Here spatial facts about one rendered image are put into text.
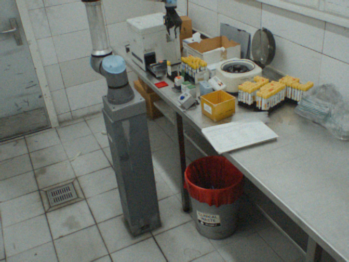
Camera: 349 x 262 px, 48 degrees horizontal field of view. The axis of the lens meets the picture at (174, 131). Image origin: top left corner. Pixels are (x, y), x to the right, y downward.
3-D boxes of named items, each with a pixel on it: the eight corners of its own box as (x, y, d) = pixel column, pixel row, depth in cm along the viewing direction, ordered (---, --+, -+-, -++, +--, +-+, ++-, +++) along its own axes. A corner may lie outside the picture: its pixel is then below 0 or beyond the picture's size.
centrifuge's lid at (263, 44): (253, 23, 231) (265, 22, 233) (247, 63, 243) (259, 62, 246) (270, 33, 213) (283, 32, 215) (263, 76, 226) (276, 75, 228)
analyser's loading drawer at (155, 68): (144, 67, 268) (144, 60, 265) (153, 65, 270) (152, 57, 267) (156, 77, 252) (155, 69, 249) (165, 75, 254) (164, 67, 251)
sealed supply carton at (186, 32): (154, 36, 332) (151, 14, 322) (180, 31, 337) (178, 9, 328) (165, 47, 306) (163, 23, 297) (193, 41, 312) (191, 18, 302)
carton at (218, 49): (186, 64, 272) (185, 43, 264) (222, 54, 281) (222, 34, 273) (203, 76, 252) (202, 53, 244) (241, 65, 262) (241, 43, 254)
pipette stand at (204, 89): (197, 97, 226) (196, 82, 221) (209, 95, 228) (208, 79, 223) (203, 105, 218) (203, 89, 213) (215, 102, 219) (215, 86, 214)
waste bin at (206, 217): (179, 215, 269) (173, 164, 246) (225, 197, 281) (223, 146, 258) (206, 253, 239) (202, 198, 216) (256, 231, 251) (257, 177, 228)
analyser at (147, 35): (131, 60, 288) (125, 18, 272) (165, 51, 297) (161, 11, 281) (147, 73, 264) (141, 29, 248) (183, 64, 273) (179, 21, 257)
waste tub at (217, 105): (200, 113, 211) (199, 96, 206) (220, 105, 216) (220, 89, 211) (215, 122, 201) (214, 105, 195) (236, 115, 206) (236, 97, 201)
